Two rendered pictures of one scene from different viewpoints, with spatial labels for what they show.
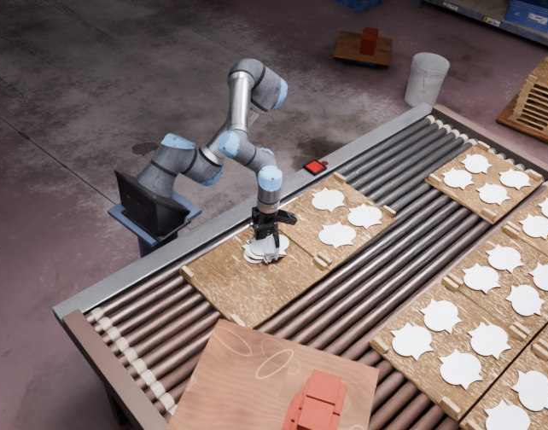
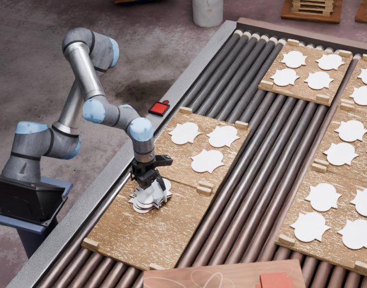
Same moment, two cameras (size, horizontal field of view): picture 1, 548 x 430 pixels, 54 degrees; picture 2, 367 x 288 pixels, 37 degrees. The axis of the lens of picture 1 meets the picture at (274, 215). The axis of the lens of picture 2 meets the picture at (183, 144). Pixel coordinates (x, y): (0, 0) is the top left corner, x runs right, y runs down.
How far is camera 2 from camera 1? 0.29 m
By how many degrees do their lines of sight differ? 11
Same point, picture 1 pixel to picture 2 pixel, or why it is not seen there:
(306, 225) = (176, 162)
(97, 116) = not seen: outside the picture
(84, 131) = not seen: outside the picture
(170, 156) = (30, 143)
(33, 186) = not seen: outside the picture
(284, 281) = (180, 218)
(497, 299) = (360, 167)
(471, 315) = (346, 187)
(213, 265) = (111, 228)
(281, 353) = (211, 279)
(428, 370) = (334, 246)
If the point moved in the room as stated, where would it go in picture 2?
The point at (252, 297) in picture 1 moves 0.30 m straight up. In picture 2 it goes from (159, 243) to (151, 186)
